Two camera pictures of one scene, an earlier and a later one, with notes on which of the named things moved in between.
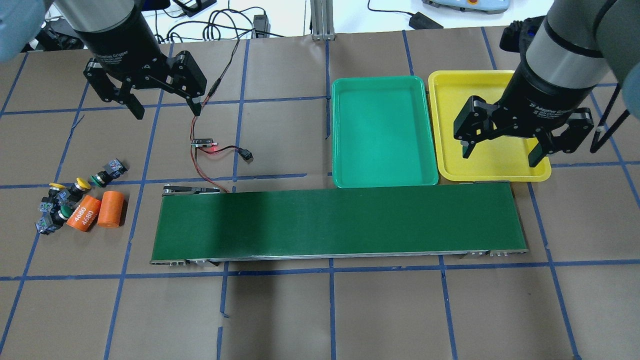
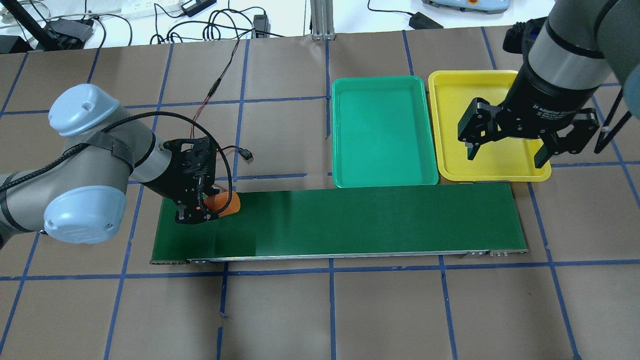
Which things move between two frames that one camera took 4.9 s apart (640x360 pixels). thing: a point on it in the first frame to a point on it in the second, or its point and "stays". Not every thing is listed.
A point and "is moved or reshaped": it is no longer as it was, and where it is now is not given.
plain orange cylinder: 110,209 is moved or reshaped
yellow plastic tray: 497,158 stays
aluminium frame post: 322,16 stays
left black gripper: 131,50 to 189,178
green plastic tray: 382,133 stays
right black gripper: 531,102 stays
